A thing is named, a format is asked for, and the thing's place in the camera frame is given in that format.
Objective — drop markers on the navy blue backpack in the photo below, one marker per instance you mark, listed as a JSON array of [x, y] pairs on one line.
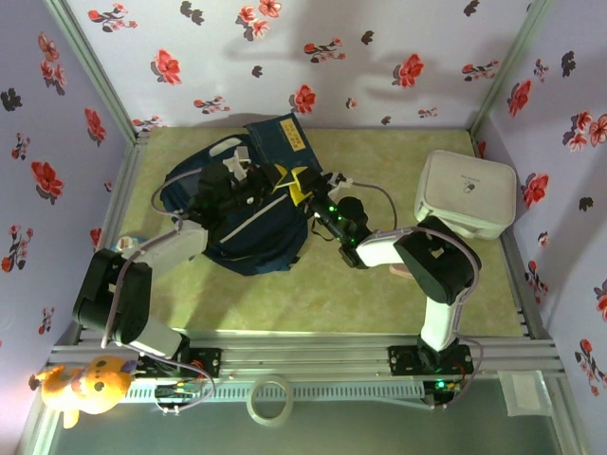
[[256, 246]]

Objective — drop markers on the small pink case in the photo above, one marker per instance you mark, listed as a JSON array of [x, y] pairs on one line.
[[400, 272]]

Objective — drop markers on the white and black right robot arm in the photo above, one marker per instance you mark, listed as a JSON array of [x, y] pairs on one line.
[[384, 246]]

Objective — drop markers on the green marbled table mat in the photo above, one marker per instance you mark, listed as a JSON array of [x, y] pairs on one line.
[[284, 303]]

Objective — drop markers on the white zip pouch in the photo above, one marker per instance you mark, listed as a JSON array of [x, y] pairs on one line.
[[465, 189]]

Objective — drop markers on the circuit board with green light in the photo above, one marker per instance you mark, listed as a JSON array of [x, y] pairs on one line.
[[443, 385]]

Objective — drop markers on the clear tape roll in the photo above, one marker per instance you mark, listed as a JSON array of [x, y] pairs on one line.
[[270, 421]]

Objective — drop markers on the orange plush toy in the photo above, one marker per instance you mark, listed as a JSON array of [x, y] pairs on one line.
[[95, 384]]

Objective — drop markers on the white paper packet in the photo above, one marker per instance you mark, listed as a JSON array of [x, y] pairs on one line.
[[524, 393]]

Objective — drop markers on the aluminium side rail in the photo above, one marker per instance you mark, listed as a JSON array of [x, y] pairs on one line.
[[110, 213]]

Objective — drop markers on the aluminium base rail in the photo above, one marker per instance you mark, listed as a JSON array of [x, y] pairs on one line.
[[303, 355]]

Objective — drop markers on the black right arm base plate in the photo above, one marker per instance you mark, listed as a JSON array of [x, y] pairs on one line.
[[403, 360]]

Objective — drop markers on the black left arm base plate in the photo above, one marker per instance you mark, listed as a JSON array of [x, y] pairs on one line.
[[208, 360]]

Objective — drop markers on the aluminium corner post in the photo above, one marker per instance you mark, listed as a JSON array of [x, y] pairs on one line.
[[92, 66], [509, 66]]

